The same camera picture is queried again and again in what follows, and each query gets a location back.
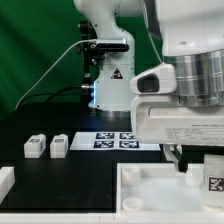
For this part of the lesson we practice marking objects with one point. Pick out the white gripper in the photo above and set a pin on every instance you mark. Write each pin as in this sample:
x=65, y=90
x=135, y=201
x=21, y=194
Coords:
x=161, y=120

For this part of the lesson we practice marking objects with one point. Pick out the white square table top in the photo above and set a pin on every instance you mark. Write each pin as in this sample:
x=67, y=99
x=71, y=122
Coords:
x=159, y=187

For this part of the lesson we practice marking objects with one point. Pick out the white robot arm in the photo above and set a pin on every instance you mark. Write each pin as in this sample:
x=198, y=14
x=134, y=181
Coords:
x=179, y=102

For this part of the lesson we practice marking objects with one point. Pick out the white marker sheet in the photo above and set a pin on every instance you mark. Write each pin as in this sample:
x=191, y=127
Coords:
x=109, y=141

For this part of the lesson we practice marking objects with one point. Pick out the white left obstacle block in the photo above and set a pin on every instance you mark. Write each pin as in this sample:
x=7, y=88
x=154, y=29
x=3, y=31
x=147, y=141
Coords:
x=7, y=180

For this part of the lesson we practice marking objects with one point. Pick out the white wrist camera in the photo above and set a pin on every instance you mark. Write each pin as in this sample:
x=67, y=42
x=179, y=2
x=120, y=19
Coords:
x=158, y=80

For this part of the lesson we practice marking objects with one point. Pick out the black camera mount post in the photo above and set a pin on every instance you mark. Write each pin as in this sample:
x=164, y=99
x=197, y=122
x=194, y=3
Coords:
x=92, y=56

